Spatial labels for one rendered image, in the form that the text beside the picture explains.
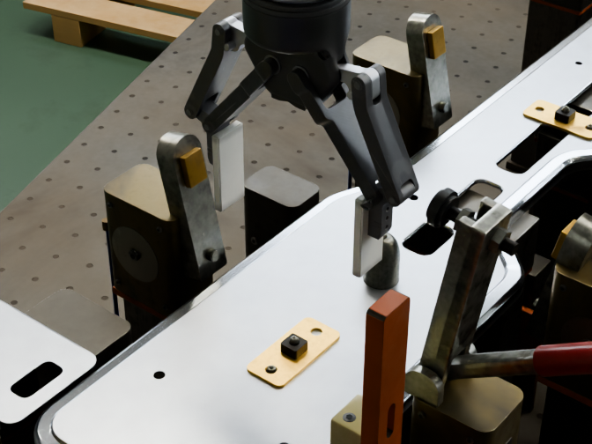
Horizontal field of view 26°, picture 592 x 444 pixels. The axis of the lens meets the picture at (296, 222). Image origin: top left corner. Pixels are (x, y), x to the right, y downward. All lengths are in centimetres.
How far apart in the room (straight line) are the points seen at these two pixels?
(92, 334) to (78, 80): 239
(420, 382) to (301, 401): 12
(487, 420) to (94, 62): 273
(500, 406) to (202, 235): 34
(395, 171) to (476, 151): 44
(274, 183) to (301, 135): 62
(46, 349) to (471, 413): 36
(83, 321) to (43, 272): 52
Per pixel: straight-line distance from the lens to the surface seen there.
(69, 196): 180
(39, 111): 338
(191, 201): 114
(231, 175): 101
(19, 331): 112
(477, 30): 221
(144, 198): 118
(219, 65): 95
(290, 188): 128
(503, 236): 87
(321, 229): 121
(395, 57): 140
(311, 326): 109
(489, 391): 98
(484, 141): 135
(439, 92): 139
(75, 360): 108
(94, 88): 345
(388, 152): 89
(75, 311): 116
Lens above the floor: 172
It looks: 36 degrees down
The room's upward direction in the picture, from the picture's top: straight up
